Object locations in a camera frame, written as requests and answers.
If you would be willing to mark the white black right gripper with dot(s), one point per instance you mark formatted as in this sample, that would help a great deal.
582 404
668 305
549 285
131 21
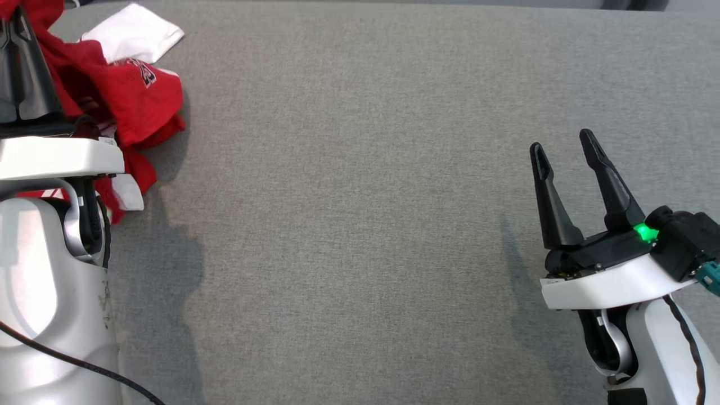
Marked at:
607 287

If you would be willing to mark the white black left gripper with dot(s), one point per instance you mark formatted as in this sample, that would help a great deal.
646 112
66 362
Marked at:
56 160

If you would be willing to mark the red white striped jersey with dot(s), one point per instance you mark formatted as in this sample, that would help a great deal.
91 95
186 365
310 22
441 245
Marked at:
135 31

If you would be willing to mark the red shorts with white stripes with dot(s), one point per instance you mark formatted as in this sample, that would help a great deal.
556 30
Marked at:
146 107

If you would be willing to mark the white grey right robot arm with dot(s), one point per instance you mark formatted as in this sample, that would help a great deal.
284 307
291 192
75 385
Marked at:
658 349

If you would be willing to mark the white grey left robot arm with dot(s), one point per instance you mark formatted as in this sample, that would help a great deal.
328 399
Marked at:
39 315

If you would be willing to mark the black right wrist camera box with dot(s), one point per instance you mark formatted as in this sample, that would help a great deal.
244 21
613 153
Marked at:
686 242

